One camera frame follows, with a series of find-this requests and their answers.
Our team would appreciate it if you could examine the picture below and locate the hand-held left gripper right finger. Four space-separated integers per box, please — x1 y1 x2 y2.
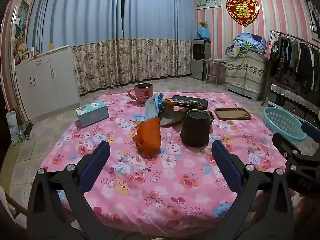
211 139 295 240

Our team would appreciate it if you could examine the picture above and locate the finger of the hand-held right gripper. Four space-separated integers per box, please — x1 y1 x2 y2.
301 122 320 143
272 133 304 159

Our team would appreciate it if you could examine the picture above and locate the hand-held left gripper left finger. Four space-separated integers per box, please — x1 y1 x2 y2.
27 141 113 240

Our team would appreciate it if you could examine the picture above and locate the light blue plastic basket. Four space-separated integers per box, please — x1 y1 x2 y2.
263 106 307 142

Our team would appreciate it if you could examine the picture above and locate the dark paper cup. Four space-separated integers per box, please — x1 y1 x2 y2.
180 109 210 147

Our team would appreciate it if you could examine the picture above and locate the orange plastic bag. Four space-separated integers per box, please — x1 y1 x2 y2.
134 117 162 155

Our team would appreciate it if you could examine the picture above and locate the grey bag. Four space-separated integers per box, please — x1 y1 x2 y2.
160 106 188 127

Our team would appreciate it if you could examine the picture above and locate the dark striped wrapper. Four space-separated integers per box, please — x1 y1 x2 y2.
162 99 200 108

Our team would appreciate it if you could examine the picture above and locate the blue plastic wrapper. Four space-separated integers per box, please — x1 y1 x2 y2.
144 93 165 120

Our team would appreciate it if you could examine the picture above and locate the low cabinet with lace cloth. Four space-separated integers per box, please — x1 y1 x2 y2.
267 82 320 128

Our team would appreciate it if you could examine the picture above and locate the light blue tissue box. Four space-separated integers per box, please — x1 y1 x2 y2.
75 101 109 128

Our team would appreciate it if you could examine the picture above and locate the brown phone case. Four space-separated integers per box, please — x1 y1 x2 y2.
214 108 252 121

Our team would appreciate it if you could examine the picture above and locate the pink floral tablecloth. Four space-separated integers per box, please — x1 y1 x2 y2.
40 91 300 238

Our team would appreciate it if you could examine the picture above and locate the black zip wallet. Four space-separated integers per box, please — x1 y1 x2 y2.
171 95 209 110

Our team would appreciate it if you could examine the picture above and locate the row of hanging clothes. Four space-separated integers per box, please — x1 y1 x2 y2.
270 34 320 95

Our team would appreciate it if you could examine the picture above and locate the covered washing machine with clothes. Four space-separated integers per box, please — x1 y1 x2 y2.
225 47 269 102

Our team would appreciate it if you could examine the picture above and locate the pink cartoon mug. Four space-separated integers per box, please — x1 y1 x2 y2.
128 83 154 105

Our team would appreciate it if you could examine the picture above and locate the pale floor bag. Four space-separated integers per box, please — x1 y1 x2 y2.
6 111 34 144

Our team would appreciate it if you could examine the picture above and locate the pink hanging bag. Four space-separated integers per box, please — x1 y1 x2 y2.
265 34 275 60

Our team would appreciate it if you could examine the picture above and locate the white cabinet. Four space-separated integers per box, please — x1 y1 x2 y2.
15 44 82 123

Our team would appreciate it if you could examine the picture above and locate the metal clothes rack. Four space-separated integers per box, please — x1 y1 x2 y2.
261 29 320 107

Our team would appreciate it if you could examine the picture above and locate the small folding table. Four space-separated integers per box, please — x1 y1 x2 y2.
201 58 228 85

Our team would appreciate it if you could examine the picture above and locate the pile of folded clothes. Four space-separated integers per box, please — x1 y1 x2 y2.
234 32 268 53

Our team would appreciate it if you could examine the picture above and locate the grey water dispenser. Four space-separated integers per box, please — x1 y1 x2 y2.
191 39 212 80

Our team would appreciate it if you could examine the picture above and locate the blue covered water bottle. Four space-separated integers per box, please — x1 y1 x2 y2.
196 27 212 40

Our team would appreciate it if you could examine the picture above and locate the blue and floral curtain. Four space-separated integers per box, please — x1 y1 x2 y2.
26 0 197 95

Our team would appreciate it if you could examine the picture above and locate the framed window wall picture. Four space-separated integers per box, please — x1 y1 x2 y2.
305 0 320 34

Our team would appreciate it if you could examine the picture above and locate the red heart wall decoration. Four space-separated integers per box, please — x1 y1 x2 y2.
226 0 260 27

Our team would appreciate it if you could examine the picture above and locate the colourful wall poster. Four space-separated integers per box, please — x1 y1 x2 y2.
14 0 30 65

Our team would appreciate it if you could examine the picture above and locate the small landscape wall picture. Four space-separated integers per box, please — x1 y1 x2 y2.
196 0 222 10

